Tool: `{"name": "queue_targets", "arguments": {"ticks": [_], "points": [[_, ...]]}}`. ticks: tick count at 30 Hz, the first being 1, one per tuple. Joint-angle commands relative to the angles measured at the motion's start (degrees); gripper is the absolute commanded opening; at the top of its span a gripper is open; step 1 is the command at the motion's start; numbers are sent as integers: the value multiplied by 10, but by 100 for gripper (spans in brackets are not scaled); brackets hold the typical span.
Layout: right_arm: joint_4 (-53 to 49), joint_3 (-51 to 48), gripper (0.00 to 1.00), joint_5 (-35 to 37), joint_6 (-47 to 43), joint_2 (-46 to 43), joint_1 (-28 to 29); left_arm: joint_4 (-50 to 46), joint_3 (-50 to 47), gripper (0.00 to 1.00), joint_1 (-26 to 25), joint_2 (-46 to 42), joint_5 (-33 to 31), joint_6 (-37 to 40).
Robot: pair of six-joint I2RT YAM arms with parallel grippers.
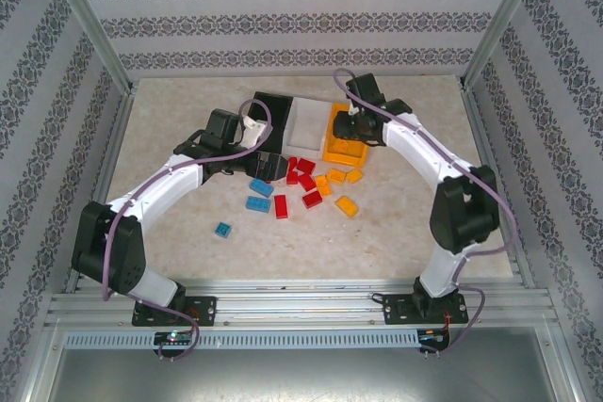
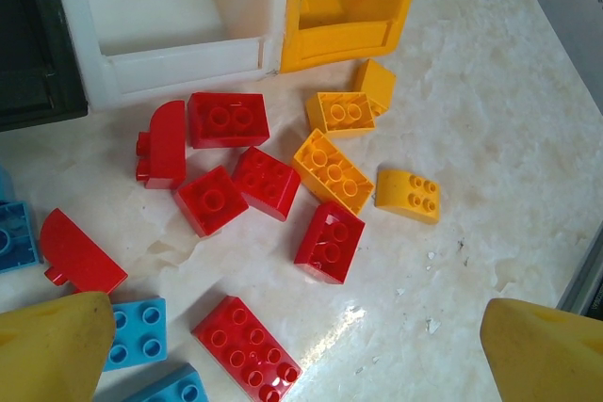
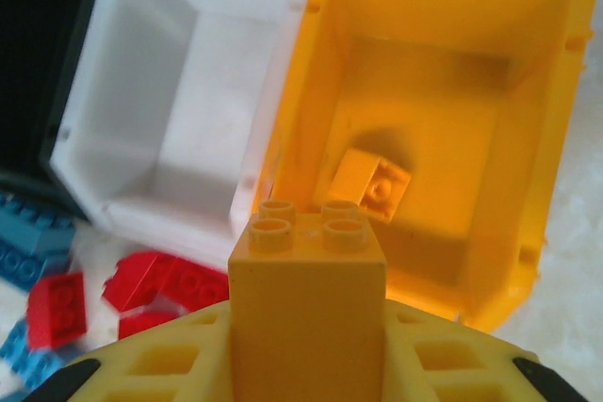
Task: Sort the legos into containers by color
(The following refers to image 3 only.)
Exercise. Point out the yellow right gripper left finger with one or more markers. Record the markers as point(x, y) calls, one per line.
point(118, 374)

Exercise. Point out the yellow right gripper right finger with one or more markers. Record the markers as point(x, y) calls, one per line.
point(405, 374)

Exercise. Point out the yellow square lego brick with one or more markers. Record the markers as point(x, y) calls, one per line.
point(306, 303)

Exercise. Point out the yellow plastic bin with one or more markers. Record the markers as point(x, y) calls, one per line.
point(518, 138)

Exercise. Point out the white plastic bin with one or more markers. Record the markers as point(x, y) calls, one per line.
point(141, 91)

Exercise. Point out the black plastic bin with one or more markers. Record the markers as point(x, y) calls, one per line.
point(37, 44)

